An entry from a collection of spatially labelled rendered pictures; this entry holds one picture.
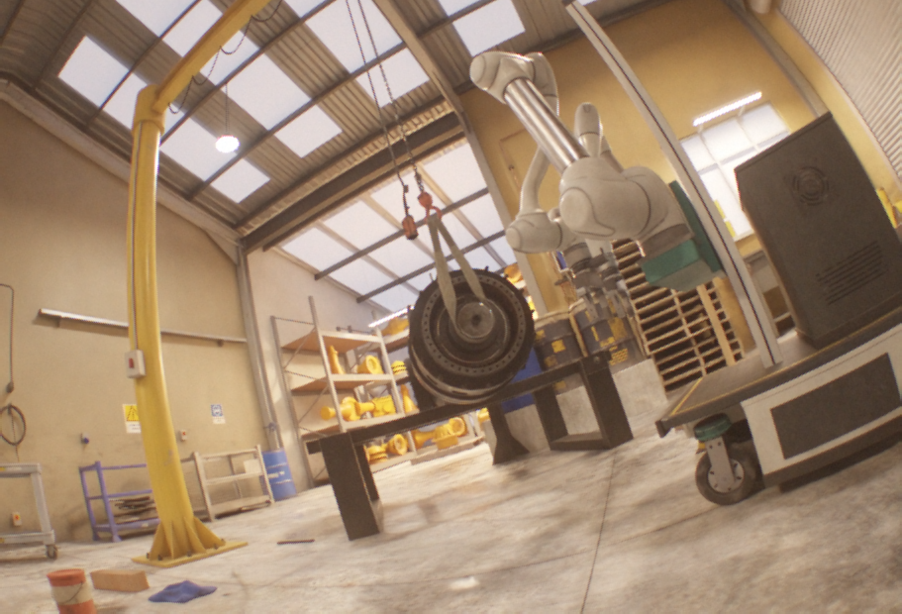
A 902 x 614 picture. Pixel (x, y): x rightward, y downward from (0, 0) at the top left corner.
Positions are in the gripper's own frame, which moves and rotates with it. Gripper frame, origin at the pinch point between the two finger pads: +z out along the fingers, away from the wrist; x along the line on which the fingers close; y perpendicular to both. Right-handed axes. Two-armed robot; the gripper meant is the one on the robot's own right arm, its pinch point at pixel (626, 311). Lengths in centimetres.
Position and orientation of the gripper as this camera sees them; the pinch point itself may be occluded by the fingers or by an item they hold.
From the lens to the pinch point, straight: 170.0
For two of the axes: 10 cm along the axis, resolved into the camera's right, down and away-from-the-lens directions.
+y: 7.1, -4.3, -5.5
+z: 3.0, 9.0, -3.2
